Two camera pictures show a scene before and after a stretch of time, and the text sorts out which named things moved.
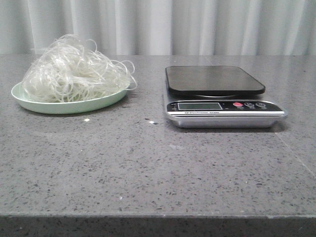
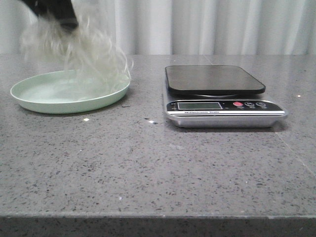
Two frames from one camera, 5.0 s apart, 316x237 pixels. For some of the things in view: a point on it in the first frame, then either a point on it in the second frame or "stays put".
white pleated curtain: x=162 y=27 stays put
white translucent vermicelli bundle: x=68 y=69 → x=91 y=50
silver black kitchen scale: x=217 y=102 stays put
